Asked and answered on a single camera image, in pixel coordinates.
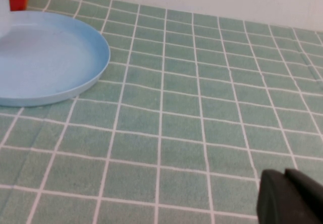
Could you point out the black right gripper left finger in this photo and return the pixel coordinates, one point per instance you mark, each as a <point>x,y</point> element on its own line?
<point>275,201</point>

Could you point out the green checkered tablecloth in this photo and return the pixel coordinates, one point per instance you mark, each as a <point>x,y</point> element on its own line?
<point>176,120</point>

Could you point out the light blue round plate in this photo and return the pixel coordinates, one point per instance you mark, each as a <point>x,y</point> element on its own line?
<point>50,57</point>

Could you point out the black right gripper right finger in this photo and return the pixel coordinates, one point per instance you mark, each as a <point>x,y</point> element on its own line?
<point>308,188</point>

